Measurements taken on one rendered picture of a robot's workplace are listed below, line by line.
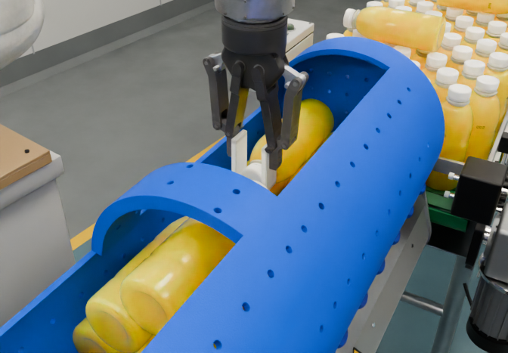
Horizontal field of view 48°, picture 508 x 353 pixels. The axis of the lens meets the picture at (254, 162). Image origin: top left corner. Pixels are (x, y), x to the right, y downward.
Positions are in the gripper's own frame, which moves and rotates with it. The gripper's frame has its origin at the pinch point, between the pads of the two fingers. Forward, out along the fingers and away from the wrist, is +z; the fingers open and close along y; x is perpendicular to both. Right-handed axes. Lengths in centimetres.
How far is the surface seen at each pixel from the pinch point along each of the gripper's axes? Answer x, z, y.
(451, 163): 38.1, 15.7, 20.1
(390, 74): 17.1, -8.6, 11.9
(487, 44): 66, 3, 18
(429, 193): 37.7, 23.3, 17.5
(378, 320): 5.9, 26.2, 18.5
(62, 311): -27.9, 5.7, -8.0
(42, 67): 172, 109, -251
